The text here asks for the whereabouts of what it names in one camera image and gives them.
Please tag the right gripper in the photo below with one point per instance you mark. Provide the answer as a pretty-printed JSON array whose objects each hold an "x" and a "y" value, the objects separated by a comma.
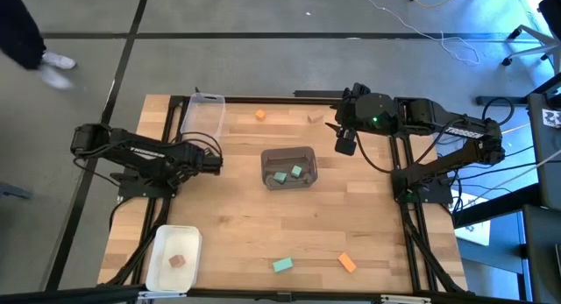
[{"x": 352, "y": 113}]

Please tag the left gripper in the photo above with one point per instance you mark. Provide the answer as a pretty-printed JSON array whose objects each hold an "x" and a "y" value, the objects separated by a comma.
[{"x": 190, "y": 164}]

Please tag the wooden block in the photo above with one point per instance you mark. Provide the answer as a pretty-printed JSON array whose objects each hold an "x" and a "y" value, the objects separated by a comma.
[
  {"x": 314, "y": 117},
  {"x": 177, "y": 261}
]

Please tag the teal cube block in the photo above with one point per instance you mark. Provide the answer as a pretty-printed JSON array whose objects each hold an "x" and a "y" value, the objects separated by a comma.
[
  {"x": 296, "y": 171},
  {"x": 280, "y": 177}
]

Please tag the orange cube block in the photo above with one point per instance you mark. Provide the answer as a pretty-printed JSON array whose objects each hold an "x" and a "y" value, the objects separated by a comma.
[{"x": 260, "y": 115}]

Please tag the teal rectangular block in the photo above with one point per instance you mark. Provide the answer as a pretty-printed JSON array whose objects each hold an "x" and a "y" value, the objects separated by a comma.
[{"x": 282, "y": 264}]

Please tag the orange rectangular block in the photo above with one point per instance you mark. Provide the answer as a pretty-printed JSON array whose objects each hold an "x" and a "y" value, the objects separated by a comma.
[{"x": 347, "y": 262}]

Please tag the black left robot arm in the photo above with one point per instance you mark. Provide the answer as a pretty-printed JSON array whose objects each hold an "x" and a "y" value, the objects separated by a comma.
[{"x": 131, "y": 151}]

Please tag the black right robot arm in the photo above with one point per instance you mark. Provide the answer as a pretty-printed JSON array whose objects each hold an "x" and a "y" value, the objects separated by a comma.
[{"x": 438, "y": 120}]

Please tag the clear plastic bin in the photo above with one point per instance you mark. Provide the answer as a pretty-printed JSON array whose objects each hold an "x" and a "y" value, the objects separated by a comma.
[{"x": 203, "y": 115}]

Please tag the gray translucent plastic bin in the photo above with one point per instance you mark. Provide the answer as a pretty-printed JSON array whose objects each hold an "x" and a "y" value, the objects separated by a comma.
[{"x": 287, "y": 153}]

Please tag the white plastic bin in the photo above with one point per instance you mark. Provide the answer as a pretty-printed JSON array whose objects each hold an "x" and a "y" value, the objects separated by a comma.
[{"x": 166, "y": 242}]

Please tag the white shoe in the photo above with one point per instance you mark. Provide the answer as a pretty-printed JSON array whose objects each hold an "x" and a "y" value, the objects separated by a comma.
[
  {"x": 54, "y": 79},
  {"x": 59, "y": 61}
]

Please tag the black diagonal beam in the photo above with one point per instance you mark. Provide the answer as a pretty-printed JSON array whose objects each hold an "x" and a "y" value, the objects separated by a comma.
[{"x": 499, "y": 205}]

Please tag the black desk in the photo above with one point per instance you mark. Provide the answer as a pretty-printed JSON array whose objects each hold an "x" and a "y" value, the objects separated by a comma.
[{"x": 543, "y": 164}]

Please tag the office chair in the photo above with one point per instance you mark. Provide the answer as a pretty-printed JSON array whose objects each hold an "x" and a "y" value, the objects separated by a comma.
[{"x": 532, "y": 37}]

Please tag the fiducial marker tag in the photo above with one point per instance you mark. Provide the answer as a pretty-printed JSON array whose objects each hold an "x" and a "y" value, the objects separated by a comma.
[{"x": 551, "y": 118}]

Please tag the person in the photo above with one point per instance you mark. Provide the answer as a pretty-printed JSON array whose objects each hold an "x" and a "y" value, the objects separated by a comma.
[{"x": 17, "y": 32}]

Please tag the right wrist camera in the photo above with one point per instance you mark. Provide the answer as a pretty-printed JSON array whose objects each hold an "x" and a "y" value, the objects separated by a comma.
[{"x": 346, "y": 144}]

